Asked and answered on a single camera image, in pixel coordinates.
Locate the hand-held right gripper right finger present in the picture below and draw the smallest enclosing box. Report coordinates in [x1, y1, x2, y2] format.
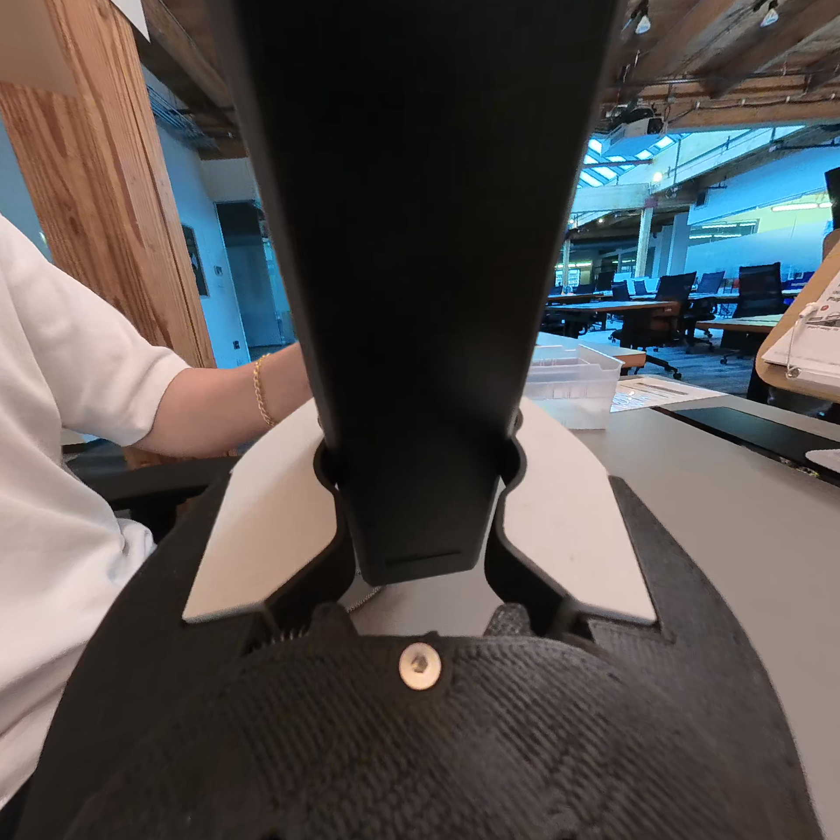
[485, 398, 658, 640]

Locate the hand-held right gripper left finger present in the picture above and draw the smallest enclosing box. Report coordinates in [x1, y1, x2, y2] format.
[183, 398, 357, 626]

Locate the black usb hub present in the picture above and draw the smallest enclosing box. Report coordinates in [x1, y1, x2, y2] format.
[210, 0, 624, 586]

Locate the person's left forearm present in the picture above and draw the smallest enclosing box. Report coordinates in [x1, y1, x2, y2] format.
[138, 342, 313, 460]

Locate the clear plastic bin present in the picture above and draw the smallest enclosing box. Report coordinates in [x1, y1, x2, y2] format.
[525, 342, 626, 430]

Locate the printed paper sheet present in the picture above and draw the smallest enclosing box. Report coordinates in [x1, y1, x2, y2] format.
[611, 378, 725, 413]

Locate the person in white shirt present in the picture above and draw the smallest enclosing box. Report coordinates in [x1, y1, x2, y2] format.
[0, 217, 193, 804]

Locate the black mesh office chair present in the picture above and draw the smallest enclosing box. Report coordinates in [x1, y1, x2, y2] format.
[729, 263, 786, 324]
[628, 272, 699, 379]

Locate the illustrated instruction board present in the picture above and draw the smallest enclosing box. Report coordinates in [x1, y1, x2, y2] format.
[758, 243, 840, 405]

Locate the wooden panel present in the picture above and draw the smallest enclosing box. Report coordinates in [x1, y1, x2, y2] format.
[0, 0, 217, 468]

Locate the white paper notice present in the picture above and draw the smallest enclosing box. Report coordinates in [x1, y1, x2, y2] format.
[112, 0, 152, 38]

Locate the gold chain bracelet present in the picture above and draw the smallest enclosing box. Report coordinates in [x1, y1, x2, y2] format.
[250, 352, 278, 430]

